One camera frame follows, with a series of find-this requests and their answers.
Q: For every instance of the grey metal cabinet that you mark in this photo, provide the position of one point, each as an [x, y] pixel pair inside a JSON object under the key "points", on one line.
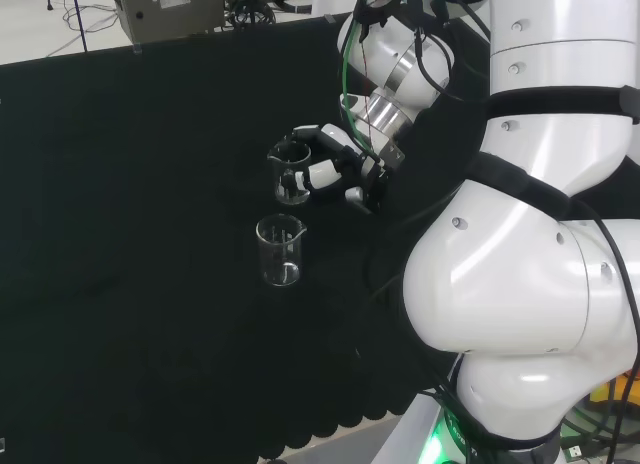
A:
{"points": [[170, 14]]}

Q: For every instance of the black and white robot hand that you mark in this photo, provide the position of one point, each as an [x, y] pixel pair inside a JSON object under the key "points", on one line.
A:
{"points": [[327, 176]]}

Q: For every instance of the clear glass beaker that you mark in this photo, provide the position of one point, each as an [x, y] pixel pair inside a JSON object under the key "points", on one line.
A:
{"points": [[281, 271], [281, 196]]}

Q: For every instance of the yellow stop button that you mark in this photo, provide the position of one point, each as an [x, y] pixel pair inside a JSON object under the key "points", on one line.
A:
{"points": [[612, 389]]}

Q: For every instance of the black bench cloth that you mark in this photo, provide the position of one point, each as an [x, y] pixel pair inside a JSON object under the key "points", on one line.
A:
{"points": [[125, 234]]}

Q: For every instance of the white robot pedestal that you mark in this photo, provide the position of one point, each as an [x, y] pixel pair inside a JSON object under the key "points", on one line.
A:
{"points": [[417, 434]]}

